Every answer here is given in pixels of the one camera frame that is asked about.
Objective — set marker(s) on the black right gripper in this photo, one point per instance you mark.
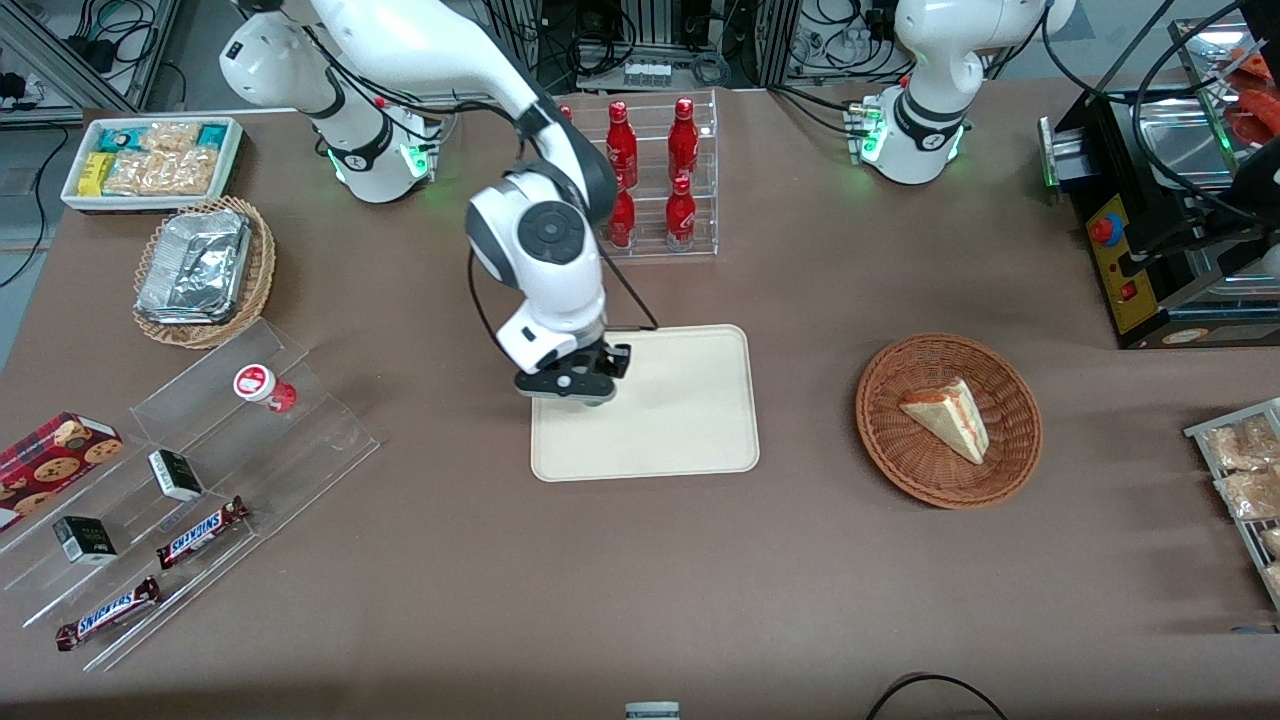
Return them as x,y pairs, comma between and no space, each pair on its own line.
603,357

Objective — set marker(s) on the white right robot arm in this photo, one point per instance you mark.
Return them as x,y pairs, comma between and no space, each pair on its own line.
540,240

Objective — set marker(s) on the cream rectangular tray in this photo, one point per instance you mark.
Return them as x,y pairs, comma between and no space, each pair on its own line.
680,410

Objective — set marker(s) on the red gum jar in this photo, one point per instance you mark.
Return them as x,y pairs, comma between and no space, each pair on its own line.
262,385

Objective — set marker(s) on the clear acrylic bottle rack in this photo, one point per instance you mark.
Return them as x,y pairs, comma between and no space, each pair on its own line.
705,170

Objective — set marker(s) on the clear acrylic stepped stand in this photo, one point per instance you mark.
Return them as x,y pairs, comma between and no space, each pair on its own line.
310,430
130,565

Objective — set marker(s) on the small grey device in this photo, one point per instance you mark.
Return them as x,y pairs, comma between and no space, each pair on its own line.
652,711

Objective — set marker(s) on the wicker basket with foil packets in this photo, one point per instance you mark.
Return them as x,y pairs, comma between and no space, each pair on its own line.
255,270

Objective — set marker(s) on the triangular sandwich wedge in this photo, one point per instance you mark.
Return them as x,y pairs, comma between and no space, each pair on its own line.
950,415

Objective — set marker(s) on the Snickers chocolate bar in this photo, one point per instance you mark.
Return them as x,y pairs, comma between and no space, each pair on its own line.
202,530
105,613

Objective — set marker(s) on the silver foil packet stack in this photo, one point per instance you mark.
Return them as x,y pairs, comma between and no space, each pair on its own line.
195,265

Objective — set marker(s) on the small black carton box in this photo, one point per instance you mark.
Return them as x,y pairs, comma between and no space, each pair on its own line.
175,475
85,540

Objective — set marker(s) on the white snack bin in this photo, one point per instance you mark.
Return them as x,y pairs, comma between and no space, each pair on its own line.
235,160

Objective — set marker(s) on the round brown wicker basket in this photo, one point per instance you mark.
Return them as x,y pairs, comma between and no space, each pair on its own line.
1010,440

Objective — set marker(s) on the teal snack packet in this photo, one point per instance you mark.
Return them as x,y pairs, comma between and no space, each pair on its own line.
118,139
212,134

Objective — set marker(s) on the clear bag of crackers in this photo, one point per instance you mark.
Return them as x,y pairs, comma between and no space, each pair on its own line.
170,135
160,173

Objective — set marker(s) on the yellow snack packet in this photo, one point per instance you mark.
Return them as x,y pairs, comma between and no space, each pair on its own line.
95,172

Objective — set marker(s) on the red plaid cookie box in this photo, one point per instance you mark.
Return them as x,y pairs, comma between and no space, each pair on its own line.
50,460

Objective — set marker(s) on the black machine with yellow panel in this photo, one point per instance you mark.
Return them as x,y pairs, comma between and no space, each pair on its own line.
1150,230

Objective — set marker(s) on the clear bag of snacks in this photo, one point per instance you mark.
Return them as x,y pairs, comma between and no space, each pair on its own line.
1252,492
1240,445

